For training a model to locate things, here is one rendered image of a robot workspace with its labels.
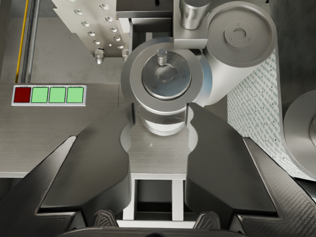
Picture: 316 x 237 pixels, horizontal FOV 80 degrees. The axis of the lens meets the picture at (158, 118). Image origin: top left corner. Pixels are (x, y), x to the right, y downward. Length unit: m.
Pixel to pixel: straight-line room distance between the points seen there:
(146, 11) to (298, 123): 0.29
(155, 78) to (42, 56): 2.11
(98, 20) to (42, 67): 1.76
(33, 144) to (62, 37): 1.73
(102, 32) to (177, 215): 0.59
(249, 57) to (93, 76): 1.79
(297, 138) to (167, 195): 0.47
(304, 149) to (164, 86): 0.23
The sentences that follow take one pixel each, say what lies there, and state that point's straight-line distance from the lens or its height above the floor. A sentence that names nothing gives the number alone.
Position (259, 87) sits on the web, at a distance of 0.41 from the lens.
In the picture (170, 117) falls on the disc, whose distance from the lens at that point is 0.30.
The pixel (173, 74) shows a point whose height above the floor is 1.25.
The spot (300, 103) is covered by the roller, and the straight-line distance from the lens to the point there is 0.37.
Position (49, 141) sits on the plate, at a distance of 0.72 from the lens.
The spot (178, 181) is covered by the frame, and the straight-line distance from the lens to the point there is 0.63.
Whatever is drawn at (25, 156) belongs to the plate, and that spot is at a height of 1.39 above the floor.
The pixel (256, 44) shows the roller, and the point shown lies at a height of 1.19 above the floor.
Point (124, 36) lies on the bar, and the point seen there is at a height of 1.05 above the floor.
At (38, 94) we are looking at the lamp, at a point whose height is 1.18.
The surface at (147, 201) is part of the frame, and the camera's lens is 0.72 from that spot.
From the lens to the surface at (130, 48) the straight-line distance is 0.34.
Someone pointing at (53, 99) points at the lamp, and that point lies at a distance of 0.73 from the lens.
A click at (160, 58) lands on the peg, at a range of 0.28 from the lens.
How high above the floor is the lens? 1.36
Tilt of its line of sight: 9 degrees down
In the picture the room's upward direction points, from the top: 179 degrees counter-clockwise
